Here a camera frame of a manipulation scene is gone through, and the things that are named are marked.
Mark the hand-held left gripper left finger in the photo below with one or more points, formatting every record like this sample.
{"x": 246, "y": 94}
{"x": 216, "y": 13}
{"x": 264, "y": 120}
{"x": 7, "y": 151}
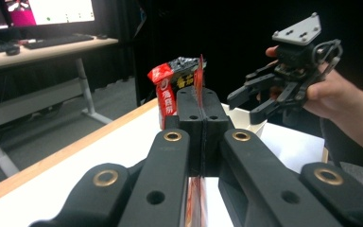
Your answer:
{"x": 170, "y": 176}

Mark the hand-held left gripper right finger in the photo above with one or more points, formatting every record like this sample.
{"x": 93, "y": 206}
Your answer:
{"x": 252, "y": 183}

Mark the cream divided plastic container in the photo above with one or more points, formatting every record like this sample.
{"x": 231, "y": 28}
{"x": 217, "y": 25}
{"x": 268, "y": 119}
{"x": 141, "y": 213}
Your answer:
{"x": 245, "y": 121}

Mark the orange clear soup base packet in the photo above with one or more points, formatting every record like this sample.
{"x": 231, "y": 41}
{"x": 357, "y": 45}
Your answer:
{"x": 199, "y": 78}

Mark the large black red soup packet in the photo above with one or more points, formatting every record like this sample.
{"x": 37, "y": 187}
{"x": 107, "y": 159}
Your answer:
{"x": 167, "y": 94}

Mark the white table mat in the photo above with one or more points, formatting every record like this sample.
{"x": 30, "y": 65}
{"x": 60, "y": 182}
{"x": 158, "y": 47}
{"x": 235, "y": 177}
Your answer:
{"x": 107, "y": 151}

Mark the lit computer monitor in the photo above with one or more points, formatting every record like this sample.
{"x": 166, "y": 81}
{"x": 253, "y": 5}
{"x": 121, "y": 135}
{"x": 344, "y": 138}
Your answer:
{"x": 60, "y": 11}

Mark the white frame desk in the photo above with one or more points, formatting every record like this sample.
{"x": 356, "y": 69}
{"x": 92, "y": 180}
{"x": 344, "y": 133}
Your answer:
{"x": 44, "y": 94}

